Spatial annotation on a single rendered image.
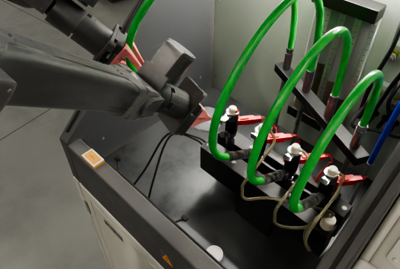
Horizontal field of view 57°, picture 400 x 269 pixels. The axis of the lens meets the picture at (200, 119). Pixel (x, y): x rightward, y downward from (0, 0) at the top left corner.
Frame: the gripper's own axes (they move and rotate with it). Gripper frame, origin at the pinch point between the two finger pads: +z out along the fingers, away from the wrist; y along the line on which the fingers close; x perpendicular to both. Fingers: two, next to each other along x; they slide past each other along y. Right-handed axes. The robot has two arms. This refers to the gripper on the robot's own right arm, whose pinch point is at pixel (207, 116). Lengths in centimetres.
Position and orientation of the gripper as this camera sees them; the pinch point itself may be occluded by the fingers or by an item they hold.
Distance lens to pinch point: 78.7
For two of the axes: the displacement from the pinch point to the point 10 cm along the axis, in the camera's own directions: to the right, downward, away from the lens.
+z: 6.1, 2.4, 7.6
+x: -5.3, -5.9, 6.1
